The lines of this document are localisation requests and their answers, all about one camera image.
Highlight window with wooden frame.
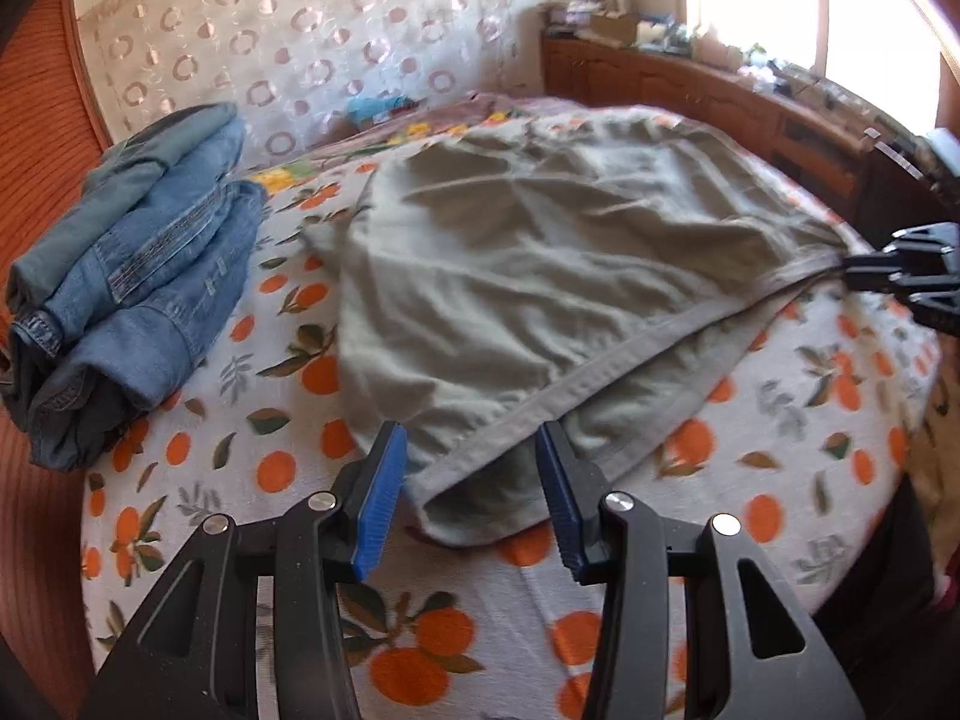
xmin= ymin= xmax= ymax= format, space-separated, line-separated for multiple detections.
xmin=685 ymin=0 xmax=942 ymax=133

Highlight cardboard box on cabinet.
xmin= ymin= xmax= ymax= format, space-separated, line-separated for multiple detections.
xmin=589 ymin=11 xmax=641 ymax=46

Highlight bottom folded blue jeans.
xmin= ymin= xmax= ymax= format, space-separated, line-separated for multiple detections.
xmin=0 ymin=180 xmax=271 ymax=473

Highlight teal item on box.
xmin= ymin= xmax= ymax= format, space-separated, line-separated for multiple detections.
xmin=347 ymin=94 xmax=420 ymax=130

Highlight middle folded blue jeans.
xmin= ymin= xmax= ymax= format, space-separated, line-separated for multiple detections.
xmin=10 ymin=181 xmax=265 ymax=359

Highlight grey-green pants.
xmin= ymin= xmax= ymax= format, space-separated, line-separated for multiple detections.
xmin=304 ymin=107 xmax=848 ymax=548

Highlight stack of papers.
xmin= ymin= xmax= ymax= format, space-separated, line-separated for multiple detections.
xmin=539 ymin=0 xmax=604 ymax=29

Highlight folded blue jeans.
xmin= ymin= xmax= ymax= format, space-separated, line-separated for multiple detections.
xmin=5 ymin=103 xmax=239 ymax=314
xmin=10 ymin=181 xmax=265 ymax=359
xmin=0 ymin=180 xmax=271 ymax=473

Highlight orange fruit print bedsheet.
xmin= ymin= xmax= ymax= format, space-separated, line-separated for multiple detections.
xmin=78 ymin=99 xmax=944 ymax=720

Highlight top folded blue jeans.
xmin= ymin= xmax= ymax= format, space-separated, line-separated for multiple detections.
xmin=5 ymin=103 xmax=239 ymax=314

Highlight floral pink blanket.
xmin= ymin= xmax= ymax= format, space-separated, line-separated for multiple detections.
xmin=244 ymin=93 xmax=584 ymax=197

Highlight circle pattern sheer curtain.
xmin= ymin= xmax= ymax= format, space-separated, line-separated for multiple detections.
xmin=75 ymin=0 xmax=537 ymax=166

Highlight wooden low cabinet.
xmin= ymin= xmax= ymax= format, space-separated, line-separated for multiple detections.
xmin=540 ymin=36 xmax=958 ymax=247

